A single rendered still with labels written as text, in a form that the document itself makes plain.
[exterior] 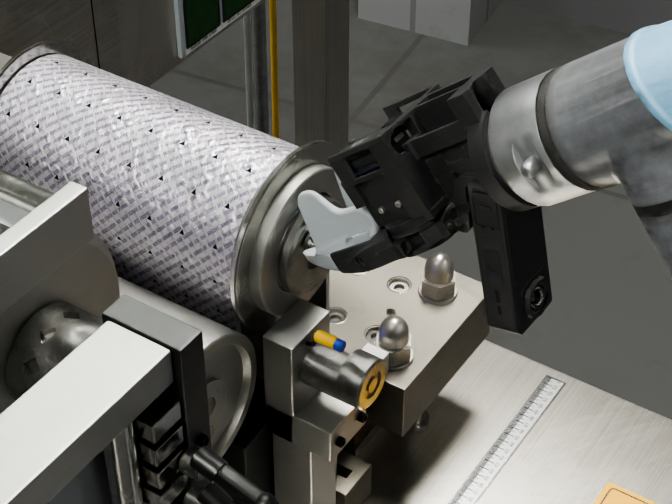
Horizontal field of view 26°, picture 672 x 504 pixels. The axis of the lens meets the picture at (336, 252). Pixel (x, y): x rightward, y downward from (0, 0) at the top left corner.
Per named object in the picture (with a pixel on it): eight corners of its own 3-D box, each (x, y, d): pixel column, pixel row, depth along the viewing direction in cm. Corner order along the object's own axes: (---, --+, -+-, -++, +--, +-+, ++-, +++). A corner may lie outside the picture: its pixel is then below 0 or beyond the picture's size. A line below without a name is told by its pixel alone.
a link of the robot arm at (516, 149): (638, 149, 87) (578, 221, 82) (580, 169, 91) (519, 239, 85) (575, 43, 86) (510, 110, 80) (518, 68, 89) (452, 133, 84)
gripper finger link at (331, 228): (271, 198, 102) (361, 158, 95) (317, 266, 103) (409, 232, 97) (247, 221, 100) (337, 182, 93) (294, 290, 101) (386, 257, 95)
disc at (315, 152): (219, 356, 103) (257, 161, 97) (214, 354, 103) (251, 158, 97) (328, 303, 115) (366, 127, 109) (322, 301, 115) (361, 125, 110)
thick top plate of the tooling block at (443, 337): (402, 437, 129) (404, 389, 125) (60, 275, 146) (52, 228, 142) (489, 333, 139) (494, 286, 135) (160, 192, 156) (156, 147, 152)
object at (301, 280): (315, 305, 108) (276, 283, 101) (293, 296, 109) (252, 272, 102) (357, 215, 109) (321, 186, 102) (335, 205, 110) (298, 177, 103)
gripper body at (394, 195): (380, 107, 97) (511, 49, 89) (447, 212, 99) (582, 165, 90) (316, 164, 93) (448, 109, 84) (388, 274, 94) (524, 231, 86)
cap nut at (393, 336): (400, 376, 126) (401, 339, 123) (364, 360, 128) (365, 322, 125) (421, 352, 128) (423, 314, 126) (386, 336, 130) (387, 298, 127)
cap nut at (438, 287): (444, 310, 133) (447, 273, 130) (410, 295, 134) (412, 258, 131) (464, 288, 135) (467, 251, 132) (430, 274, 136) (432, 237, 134)
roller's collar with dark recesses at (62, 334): (91, 465, 82) (78, 386, 78) (12, 423, 85) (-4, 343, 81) (162, 397, 86) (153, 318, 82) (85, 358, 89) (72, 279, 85)
